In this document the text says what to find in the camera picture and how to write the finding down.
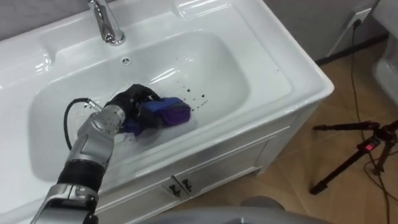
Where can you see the white toilet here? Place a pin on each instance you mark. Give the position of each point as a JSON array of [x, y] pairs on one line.
[[387, 53]]

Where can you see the black tripod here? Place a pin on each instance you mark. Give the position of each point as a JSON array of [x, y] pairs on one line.
[[357, 149]]

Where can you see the blue purple cleaning cloth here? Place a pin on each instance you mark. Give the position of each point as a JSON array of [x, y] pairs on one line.
[[169, 112]]

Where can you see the white sink cabinet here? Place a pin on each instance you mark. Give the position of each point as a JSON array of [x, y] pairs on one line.
[[186, 102]]

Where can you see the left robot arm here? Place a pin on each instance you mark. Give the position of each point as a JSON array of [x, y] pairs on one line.
[[90, 146]]

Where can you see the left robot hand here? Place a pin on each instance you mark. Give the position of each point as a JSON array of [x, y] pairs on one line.
[[132, 96]]

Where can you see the white wall socket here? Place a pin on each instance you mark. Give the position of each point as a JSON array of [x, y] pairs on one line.
[[357, 15]]

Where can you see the chrome faucet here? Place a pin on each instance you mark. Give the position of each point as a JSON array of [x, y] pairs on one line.
[[107, 23]]

